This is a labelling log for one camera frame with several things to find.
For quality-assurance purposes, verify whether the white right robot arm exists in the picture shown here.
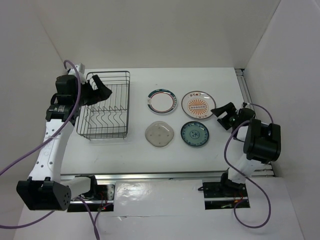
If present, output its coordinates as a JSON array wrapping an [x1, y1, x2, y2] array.
[[211, 102, 282, 196]]

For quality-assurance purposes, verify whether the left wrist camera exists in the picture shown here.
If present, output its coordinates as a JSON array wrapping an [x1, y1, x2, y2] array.
[[75, 63, 86, 75]]

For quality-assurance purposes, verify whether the aluminium front rail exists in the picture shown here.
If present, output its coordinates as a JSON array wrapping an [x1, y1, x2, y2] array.
[[59, 171, 231, 182]]

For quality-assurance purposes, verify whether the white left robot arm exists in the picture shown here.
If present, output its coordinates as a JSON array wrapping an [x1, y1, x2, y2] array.
[[16, 74, 112, 211]]

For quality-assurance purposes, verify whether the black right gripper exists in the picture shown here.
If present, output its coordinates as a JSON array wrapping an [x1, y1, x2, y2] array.
[[211, 102, 240, 131]]

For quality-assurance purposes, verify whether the aluminium rail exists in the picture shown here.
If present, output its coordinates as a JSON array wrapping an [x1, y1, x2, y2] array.
[[59, 171, 231, 182], [234, 68, 275, 177]]

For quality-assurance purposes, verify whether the blue white patterned plate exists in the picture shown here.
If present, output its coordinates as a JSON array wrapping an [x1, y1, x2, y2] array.
[[180, 121, 210, 148]]

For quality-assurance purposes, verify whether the clear glass square plate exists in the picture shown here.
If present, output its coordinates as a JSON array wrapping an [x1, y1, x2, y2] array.
[[144, 121, 175, 148]]

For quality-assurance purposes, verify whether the grey wire dish rack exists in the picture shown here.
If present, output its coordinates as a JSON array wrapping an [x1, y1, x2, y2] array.
[[76, 70, 131, 141]]

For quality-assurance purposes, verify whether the green red rimmed white plate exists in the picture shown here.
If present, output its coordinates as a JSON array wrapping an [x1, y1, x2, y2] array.
[[146, 89, 178, 115]]

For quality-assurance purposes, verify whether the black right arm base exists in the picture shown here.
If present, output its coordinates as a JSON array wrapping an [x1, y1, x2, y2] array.
[[197, 171, 248, 198]]

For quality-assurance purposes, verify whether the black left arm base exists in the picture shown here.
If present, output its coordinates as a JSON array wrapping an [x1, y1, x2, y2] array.
[[81, 175, 115, 201]]

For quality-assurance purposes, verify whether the aluminium right side rail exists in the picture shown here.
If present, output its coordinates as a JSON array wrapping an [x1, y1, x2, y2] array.
[[234, 68, 275, 177]]

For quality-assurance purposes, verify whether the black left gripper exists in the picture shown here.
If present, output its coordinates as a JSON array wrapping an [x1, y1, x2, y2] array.
[[72, 74, 112, 107]]

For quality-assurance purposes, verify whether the orange sunburst white plate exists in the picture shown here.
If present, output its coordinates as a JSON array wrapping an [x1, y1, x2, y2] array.
[[181, 91, 216, 120]]

